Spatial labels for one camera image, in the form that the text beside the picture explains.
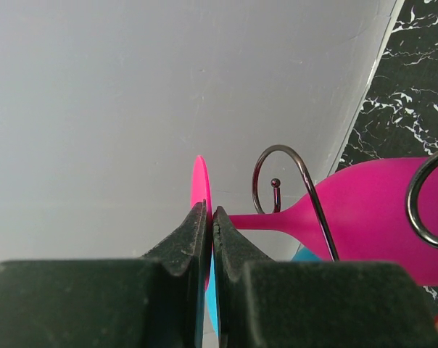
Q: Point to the blue plastic wine glass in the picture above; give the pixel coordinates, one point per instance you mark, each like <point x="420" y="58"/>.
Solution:
<point x="303" y="254"/>

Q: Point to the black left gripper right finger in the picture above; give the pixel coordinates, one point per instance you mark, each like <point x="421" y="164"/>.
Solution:
<point x="264" y="303"/>

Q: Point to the magenta plastic wine glass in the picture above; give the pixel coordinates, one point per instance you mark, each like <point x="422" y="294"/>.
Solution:
<point x="364" y="205"/>

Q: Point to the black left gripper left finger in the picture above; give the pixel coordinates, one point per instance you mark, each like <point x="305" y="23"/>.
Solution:
<point x="156" y="300"/>

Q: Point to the metal wine glass rack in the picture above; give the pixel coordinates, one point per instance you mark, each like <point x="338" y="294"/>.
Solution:
<point x="411" y="201"/>

